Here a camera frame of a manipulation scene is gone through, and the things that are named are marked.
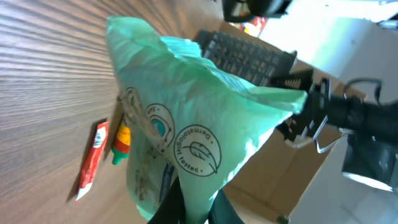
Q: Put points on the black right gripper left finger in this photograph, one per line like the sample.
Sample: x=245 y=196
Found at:
x=172 y=208

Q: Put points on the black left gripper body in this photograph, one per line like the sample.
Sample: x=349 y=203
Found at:
x=304 y=126

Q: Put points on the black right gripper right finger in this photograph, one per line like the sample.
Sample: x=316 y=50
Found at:
x=222 y=211

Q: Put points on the red sauce bottle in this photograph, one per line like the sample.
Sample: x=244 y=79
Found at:
x=121 y=143

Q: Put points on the red stick sachet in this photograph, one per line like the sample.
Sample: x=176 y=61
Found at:
x=90 y=166

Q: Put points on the teal wet wipes pack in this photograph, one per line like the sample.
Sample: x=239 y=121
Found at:
x=189 y=119

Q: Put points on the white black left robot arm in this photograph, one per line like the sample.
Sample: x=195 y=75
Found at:
x=370 y=129

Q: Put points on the brown cardboard box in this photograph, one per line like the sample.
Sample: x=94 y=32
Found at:
x=272 y=182

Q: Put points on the grey plastic basket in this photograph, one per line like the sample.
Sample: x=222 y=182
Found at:
x=252 y=62

